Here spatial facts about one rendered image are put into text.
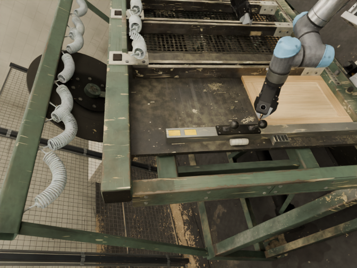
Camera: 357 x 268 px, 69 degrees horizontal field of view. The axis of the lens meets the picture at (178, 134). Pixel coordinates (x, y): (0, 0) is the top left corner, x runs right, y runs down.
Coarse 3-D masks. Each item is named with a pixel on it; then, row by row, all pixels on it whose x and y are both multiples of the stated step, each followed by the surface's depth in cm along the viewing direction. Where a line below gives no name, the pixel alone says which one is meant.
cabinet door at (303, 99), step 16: (256, 80) 142; (288, 80) 145; (304, 80) 146; (320, 80) 148; (256, 96) 133; (288, 96) 137; (304, 96) 138; (320, 96) 140; (288, 112) 129; (304, 112) 130; (320, 112) 132; (336, 112) 133
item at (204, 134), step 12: (180, 132) 111; (204, 132) 112; (216, 132) 113; (264, 132) 116; (276, 132) 117; (288, 132) 117; (300, 132) 119; (312, 132) 120; (324, 132) 121; (336, 132) 123; (348, 132) 124
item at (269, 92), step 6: (264, 90) 98; (270, 90) 97; (276, 90) 97; (264, 96) 97; (270, 96) 97; (258, 102) 97; (264, 102) 97; (270, 102) 96; (258, 108) 97; (264, 108) 96; (264, 114) 97
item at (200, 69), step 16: (128, 32) 117; (112, 64) 124; (128, 64) 125; (144, 64) 126; (160, 64) 135; (176, 64) 136; (192, 64) 137; (208, 64) 139; (224, 64) 140; (240, 64) 142; (256, 64) 143
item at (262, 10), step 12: (144, 0) 175; (156, 0) 176; (168, 0) 177; (180, 0) 179; (192, 0) 181; (204, 0) 184; (216, 0) 186; (228, 0) 187; (228, 12) 190; (252, 12) 193; (264, 12) 194
